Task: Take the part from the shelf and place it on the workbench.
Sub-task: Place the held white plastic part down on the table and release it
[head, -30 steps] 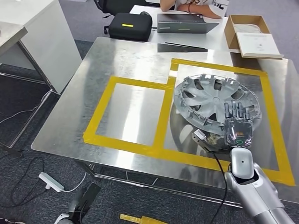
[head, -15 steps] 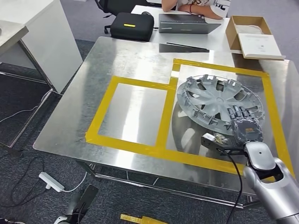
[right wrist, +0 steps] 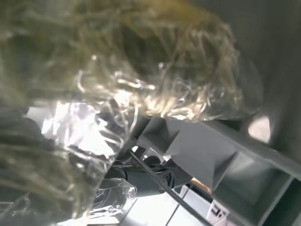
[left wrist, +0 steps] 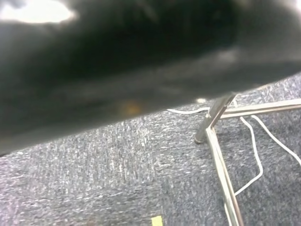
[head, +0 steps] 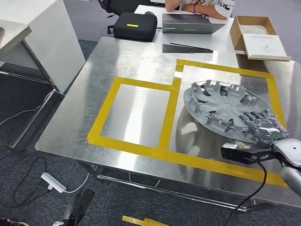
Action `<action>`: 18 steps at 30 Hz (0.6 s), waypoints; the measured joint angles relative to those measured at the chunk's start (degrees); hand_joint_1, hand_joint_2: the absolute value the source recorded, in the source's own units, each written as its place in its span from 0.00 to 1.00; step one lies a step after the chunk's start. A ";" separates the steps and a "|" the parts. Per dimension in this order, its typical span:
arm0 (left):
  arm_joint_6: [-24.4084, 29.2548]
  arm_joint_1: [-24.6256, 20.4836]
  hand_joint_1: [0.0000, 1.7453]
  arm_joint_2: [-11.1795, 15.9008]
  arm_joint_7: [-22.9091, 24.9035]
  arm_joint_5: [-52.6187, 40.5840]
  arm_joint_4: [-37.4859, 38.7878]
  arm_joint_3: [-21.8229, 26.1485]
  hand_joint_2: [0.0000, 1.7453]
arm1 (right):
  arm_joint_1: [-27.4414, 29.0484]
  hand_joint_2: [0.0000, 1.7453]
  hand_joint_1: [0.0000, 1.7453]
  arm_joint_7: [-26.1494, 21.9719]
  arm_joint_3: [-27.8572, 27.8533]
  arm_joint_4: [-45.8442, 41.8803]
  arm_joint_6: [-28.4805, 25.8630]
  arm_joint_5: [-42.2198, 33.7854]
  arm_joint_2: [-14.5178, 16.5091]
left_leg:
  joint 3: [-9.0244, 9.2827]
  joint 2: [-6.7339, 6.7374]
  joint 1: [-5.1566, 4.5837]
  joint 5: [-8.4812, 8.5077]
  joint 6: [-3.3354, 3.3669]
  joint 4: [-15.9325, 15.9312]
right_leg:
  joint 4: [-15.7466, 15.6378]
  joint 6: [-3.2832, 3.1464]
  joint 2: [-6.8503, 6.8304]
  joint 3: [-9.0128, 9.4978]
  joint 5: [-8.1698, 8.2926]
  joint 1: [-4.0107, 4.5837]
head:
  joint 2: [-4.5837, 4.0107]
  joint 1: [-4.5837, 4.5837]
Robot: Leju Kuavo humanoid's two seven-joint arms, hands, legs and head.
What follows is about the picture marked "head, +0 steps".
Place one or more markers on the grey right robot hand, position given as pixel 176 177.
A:
pixel 265 131

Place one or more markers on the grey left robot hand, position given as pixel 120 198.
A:
pixel 80 202

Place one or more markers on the grey plastic wheel hubcap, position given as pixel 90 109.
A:
pixel 219 106

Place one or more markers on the steel workbench table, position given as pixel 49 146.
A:
pixel 105 62

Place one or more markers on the white power strip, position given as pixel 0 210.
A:
pixel 53 182

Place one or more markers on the yellow floor tape corner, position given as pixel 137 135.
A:
pixel 141 221

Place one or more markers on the white booklet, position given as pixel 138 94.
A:
pixel 265 46

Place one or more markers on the cardboard box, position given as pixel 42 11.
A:
pixel 234 34

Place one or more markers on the yellow tape outline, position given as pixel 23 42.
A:
pixel 164 131

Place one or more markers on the grey laptop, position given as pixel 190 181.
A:
pixel 188 26

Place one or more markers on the black zip case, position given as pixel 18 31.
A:
pixel 133 29

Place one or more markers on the steel side table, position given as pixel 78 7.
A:
pixel 13 34

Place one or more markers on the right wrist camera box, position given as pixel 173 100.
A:
pixel 234 154

